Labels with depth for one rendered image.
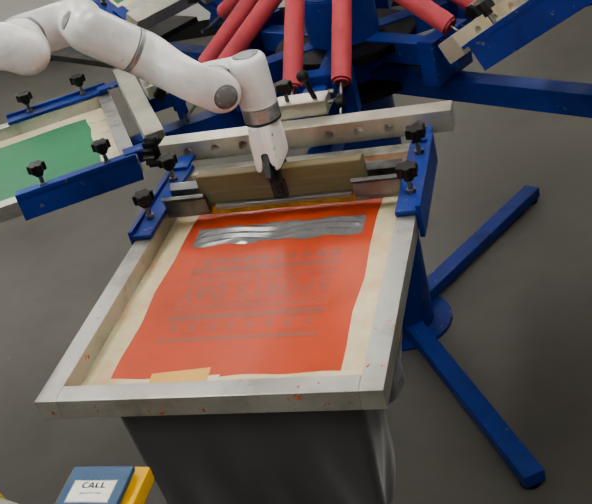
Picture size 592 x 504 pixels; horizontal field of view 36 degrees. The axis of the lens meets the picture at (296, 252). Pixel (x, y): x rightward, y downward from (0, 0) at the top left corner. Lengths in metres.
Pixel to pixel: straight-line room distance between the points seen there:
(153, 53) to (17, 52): 0.24
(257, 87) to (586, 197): 2.09
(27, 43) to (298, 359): 0.69
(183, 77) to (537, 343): 1.64
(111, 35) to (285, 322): 0.59
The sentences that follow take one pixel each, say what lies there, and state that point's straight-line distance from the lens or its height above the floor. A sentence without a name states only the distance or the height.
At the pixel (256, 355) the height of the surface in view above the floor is 0.96.
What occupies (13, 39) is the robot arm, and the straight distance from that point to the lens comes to 1.64.
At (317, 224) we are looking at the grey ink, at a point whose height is 0.96.
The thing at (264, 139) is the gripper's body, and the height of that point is 1.14.
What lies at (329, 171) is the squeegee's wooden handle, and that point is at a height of 1.04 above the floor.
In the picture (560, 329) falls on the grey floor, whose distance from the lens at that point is 3.01.
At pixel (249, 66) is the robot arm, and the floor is 1.29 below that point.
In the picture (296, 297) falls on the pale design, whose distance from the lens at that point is 1.65.
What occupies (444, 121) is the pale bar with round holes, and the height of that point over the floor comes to 1.02.
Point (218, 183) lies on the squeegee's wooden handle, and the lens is 1.93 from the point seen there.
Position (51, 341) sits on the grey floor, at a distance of 3.63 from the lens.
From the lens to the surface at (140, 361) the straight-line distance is 1.63.
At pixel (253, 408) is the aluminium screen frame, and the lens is 1.44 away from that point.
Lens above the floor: 1.88
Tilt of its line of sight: 31 degrees down
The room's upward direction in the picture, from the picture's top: 15 degrees counter-clockwise
